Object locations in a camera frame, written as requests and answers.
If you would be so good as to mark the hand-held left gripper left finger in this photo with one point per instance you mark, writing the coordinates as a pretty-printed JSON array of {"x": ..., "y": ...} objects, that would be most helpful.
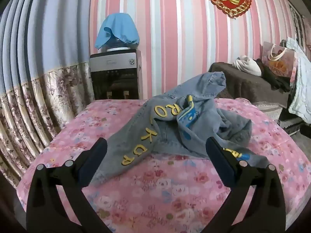
[{"x": 90, "y": 165}]

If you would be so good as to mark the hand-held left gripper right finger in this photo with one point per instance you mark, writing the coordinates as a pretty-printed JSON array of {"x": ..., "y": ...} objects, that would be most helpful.
[{"x": 222, "y": 165}]

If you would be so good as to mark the grey denim hooded jacket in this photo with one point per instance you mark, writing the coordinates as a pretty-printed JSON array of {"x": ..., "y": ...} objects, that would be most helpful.
[{"x": 165, "y": 136}]

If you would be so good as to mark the pink floral bed sheet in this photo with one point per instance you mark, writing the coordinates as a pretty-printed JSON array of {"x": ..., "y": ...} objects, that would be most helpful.
[{"x": 150, "y": 199}]

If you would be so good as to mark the grey patterned cushion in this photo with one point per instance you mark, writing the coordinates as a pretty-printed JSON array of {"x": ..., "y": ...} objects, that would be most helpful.
[{"x": 267, "y": 109}]

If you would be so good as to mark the brown covered sofa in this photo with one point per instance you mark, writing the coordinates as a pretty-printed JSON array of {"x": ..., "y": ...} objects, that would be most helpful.
[{"x": 243, "y": 85}]

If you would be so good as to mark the striped floral curtain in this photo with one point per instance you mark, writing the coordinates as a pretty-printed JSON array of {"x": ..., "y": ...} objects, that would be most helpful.
[{"x": 48, "y": 89}]

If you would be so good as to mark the silver black water dispenser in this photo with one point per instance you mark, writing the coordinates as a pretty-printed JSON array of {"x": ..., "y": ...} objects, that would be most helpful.
[{"x": 114, "y": 77}]

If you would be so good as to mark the black garment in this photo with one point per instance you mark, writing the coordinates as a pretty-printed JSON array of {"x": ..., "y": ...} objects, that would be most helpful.
[{"x": 274, "y": 80}]

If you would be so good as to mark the white cloth bundle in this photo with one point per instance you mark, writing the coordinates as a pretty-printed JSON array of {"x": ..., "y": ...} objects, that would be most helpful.
[{"x": 247, "y": 65}]

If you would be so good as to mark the white pale blue blanket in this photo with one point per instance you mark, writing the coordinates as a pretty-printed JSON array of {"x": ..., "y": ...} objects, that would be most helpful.
[{"x": 301, "y": 89}]

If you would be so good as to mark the pink gift bag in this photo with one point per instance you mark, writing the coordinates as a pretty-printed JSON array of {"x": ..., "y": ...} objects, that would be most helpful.
[{"x": 279, "y": 63}]

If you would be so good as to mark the water dispenser bottle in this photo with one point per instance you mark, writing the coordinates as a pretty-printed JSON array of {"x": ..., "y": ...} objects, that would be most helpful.
[{"x": 117, "y": 48}]

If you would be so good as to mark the blue cloth cover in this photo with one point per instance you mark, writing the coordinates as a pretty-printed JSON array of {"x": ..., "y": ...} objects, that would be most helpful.
[{"x": 116, "y": 29}]

